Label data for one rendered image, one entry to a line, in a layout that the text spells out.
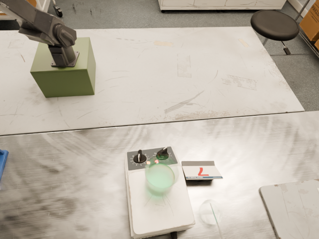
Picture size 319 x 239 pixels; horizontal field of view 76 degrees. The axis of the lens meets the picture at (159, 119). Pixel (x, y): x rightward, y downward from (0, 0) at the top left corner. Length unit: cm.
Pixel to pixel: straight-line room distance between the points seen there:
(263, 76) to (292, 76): 170
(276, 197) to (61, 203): 52
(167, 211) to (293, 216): 32
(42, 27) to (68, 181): 36
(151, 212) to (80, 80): 42
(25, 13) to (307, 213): 76
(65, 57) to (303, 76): 238
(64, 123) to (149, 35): 50
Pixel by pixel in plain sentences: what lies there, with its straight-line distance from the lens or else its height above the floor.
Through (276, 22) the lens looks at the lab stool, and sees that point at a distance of 183.
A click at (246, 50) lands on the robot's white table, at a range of 96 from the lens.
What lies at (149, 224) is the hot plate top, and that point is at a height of 99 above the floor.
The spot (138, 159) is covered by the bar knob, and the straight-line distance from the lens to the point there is 49.
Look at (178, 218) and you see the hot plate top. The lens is 44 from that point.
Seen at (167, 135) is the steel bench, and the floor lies 90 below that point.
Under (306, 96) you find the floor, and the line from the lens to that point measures 244.
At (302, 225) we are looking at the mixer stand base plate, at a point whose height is 91.
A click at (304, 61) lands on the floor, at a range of 285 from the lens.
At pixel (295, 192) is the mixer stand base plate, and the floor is 91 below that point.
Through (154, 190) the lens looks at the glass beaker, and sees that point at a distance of 39.
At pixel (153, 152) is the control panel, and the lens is 53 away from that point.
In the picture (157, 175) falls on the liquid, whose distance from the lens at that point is 41.
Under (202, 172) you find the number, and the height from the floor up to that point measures 93.
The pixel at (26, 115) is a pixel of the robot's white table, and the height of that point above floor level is 90.
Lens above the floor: 142
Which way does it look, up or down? 56 degrees down
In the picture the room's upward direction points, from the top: 8 degrees clockwise
